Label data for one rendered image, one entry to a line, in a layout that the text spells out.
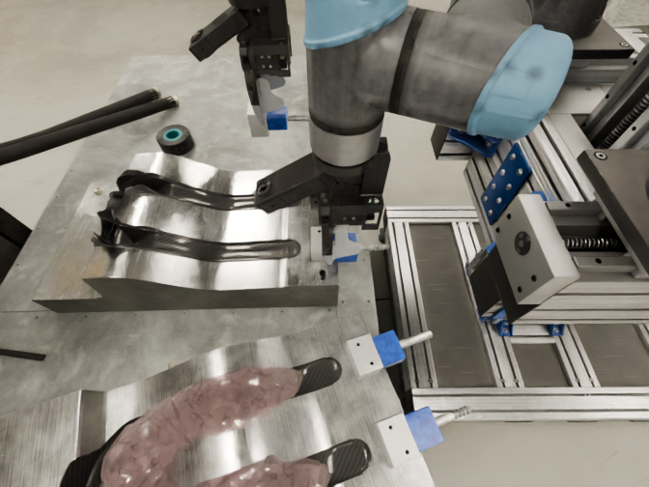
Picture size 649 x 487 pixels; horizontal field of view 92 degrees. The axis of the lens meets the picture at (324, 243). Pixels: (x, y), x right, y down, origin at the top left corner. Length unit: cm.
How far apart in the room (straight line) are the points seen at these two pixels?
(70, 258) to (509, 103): 68
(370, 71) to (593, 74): 74
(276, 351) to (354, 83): 36
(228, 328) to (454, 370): 85
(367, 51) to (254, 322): 45
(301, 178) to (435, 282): 101
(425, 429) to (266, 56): 61
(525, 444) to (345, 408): 110
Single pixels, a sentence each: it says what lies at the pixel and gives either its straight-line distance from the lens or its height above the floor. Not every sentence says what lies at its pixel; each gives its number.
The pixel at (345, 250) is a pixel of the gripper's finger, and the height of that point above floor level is 94.
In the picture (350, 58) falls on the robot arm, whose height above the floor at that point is 122.
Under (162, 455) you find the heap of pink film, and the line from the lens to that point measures 48.
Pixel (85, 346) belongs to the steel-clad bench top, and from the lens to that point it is 69.
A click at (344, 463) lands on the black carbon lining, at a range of 49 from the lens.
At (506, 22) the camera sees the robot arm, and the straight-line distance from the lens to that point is 29.
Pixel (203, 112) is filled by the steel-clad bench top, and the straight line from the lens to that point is 100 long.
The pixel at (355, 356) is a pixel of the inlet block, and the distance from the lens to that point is 47.
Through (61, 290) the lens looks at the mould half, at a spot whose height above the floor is 86.
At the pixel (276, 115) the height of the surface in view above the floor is 94.
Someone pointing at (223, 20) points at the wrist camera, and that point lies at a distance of 60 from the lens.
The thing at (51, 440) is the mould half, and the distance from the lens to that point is 53.
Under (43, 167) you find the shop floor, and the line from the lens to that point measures 256.
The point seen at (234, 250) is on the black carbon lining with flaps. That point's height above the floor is 88.
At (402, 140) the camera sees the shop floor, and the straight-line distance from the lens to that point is 217.
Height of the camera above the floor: 134
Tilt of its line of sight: 57 degrees down
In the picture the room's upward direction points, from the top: straight up
